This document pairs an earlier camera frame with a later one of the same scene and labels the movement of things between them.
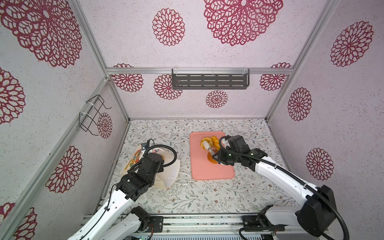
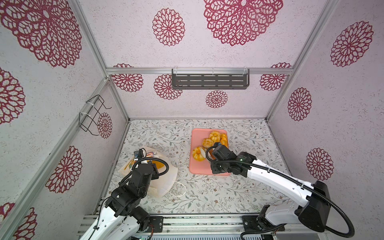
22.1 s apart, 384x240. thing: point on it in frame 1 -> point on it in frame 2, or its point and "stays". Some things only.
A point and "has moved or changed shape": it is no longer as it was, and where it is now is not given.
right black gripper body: (225, 160) -> (217, 168)
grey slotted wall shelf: (208, 78) stays
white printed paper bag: (168, 172) has moved or changed shape
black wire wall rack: (87, 121) stays
